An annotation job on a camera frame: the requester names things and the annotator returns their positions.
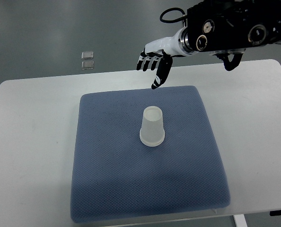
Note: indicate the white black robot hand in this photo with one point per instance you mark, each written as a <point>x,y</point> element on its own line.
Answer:
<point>172,46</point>

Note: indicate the white paper cup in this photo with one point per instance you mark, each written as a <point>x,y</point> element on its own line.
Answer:
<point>152,127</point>
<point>150,143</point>

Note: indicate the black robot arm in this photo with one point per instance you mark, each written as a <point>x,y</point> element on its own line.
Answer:
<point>223,28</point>

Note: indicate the upper metal floor plate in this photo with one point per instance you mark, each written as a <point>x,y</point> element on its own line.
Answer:
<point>87,55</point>

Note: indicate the white paper cup on mat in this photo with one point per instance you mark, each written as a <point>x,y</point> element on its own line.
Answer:
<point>150,143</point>

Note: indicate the blue-grey mesh cushion mat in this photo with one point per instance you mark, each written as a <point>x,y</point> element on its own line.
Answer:
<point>116,176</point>

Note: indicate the white table leg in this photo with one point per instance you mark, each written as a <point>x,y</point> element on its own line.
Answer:
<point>240,220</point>

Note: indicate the black table control panel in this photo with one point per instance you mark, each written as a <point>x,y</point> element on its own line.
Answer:
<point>275,213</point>

